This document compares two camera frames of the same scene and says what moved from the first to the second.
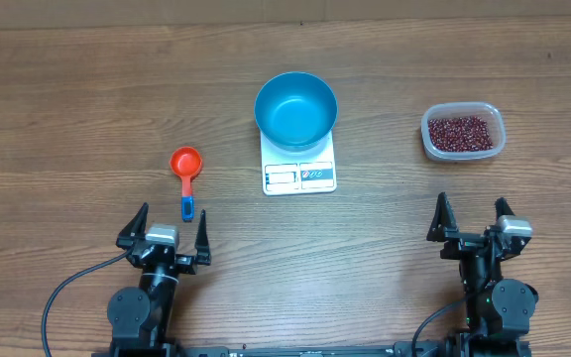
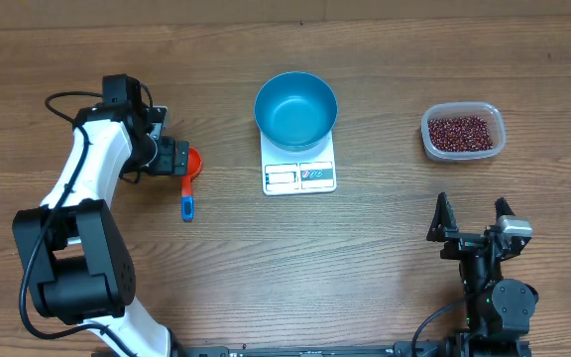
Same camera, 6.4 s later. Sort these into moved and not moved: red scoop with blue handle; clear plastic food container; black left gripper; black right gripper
Moved: black left gripper
Not moved: black right gripper; red scoop with blue handle; clear plastic food container
